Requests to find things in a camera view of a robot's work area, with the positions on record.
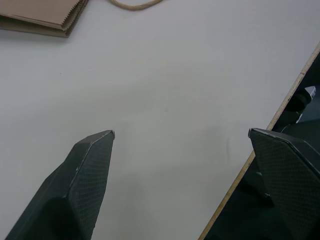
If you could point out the brown paper bag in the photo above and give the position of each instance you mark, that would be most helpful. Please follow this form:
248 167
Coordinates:
37 15

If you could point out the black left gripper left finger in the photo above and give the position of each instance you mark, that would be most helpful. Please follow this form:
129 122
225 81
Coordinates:
75 190

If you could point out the dark robot leg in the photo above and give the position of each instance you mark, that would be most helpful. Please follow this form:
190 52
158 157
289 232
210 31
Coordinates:
297 110

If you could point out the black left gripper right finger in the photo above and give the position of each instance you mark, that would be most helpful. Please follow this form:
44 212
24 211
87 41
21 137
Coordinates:
287 180

